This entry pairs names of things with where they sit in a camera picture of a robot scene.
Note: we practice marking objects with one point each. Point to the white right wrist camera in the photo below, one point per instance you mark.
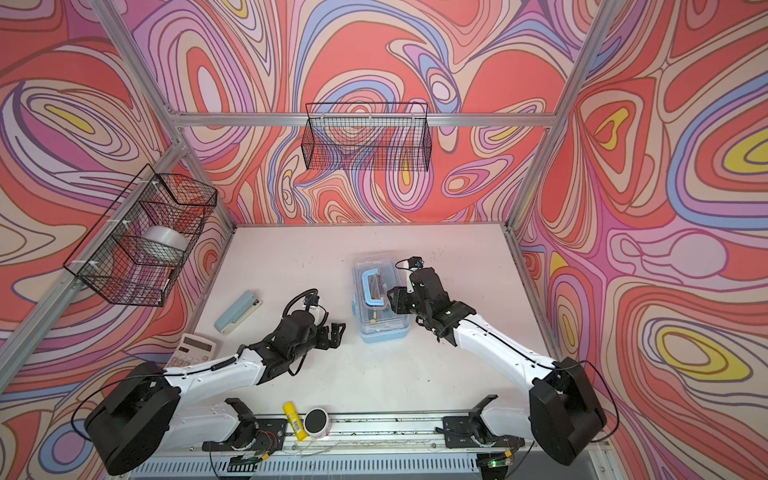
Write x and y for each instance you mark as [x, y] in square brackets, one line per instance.
[415, 263]

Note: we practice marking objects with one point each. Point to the aluminium mounting rail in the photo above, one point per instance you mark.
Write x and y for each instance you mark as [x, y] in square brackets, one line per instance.
[402, 445]

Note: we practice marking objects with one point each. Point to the black wire basket back wall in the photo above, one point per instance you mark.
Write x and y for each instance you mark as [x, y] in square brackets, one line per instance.
[367, 136]

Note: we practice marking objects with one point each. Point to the grey duct tape roll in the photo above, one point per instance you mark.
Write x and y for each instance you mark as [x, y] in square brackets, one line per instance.
[164, 240]

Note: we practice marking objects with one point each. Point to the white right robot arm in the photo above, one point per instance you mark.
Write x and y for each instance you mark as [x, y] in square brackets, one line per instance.
[563, 415]

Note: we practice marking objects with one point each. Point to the black wire basket wall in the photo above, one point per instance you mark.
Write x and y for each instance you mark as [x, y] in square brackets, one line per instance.
[160, 218]
[367, 136]

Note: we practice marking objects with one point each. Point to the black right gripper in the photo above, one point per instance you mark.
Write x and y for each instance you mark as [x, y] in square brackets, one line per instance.
[398, 302]

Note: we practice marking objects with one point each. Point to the black wire basket left wall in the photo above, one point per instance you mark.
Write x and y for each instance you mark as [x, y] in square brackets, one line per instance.
[160, 218]

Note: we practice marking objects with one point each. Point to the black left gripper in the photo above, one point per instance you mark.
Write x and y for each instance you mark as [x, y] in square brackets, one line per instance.
[335, 336]

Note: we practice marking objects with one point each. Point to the black white tape roll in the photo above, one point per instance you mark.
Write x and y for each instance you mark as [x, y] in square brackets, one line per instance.
[317, 423]

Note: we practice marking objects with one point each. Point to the white calculator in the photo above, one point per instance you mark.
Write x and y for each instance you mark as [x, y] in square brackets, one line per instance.
[192, 350]

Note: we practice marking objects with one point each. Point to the light blue stapler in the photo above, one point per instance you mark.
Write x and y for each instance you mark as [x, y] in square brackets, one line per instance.
[237, 312]

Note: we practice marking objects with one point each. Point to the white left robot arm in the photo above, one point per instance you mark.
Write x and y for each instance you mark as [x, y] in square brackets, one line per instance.
[152, 408]

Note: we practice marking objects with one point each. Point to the yellow glue stick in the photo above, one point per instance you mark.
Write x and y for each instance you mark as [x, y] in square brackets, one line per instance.
[294, 421]

